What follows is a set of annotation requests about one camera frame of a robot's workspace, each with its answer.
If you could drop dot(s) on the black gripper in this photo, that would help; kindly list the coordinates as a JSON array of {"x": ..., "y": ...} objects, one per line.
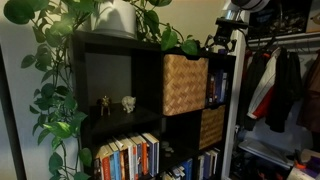
[{"x": 224, "y": 35}]

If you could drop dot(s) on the large woven basket drawer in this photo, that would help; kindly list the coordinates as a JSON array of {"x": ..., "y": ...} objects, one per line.
[{"x": 185, "y": 85}]

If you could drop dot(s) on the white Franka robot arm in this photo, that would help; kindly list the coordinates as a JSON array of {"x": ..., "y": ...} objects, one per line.
[{"x": 250, "y": 4}]

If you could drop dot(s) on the black cube cupboard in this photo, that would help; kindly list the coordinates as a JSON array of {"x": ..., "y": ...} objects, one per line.
[{"x": 146, "y": 76}]

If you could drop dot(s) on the tan spine book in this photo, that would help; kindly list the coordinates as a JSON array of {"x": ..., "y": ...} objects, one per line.
[{"x": 211, "y": 88}]

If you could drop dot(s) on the black hanging jacket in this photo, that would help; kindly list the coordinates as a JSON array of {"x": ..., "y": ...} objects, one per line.
[{"x": 253, "y": 83}]

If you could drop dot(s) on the white closet shelf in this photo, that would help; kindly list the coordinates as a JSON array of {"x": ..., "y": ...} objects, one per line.
[{"x": 283, "y": 34}]

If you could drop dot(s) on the white and red jacket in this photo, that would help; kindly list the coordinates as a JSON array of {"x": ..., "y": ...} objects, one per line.
[{"x": 266, "y": 90}]

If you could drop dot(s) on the metal closet rod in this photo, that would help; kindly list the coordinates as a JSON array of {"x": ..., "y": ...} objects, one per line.
[{"x": 290, "y": 40}]

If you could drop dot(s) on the dark storage box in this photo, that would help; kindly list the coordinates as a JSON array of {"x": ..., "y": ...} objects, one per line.
[{"x": 286, "y": 18}]

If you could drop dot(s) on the long black hanging coat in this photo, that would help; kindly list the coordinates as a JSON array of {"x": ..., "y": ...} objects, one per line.
[{"x": 283, "y": 93}]

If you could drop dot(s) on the white storage box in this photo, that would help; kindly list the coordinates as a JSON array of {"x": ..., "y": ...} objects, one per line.
[{"x": 314, "y": 16}]

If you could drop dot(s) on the brown hanging jacket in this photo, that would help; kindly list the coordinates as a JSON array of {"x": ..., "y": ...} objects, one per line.
[{"x": 311, "y": 96}]

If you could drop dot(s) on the white elephant figurine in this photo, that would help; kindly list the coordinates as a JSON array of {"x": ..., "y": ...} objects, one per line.
[{"x": 128, "y": 104}]

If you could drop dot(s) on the white plant pot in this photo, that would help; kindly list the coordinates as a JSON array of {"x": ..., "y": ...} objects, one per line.
[{"x": 113, "y": 18}]

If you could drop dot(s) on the clear plastic bin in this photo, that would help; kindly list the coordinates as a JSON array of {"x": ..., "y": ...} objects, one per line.
[{"x": 263, "y": 150}]

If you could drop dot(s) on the grey pebbles pile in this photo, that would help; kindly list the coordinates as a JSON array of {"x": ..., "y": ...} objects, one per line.
[{"x": 167, "y": 149}]

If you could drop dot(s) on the navy hardcover book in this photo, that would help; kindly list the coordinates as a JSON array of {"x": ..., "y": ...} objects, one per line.
[{"x": 153, "y": 155}]

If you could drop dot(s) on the gold animal figurine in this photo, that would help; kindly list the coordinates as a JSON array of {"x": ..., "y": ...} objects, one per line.
[{"x": 105, "y": 105}]

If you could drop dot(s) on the thin orange paperback book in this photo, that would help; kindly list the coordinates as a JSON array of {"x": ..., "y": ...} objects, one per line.
[{"x": 144, "y": 158}]

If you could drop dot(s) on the orange tool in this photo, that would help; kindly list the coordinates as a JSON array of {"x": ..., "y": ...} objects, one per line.
[{"x": 299, "y": 164}]

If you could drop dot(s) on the white paperback book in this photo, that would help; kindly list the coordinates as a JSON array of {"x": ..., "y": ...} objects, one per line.
[{"x": 129, "y": 160}]

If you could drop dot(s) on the light blue paperback book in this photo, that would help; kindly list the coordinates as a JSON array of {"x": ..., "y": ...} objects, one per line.
[{"x": 116, "y": 165}]

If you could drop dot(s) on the red orange paperback book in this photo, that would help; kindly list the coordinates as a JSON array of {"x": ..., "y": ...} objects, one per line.
[{"x": 106, "y": 168}]

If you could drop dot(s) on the green pothos plant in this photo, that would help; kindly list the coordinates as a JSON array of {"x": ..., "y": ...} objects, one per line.
[{"x": 56, "y": 100}]

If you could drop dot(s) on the black slanted bar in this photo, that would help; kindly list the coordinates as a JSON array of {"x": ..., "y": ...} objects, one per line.
[{"x": 13, "y": 133}]

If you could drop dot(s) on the white door frame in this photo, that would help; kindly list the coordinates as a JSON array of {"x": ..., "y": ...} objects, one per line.
[{"x": 231, "y": 133}]

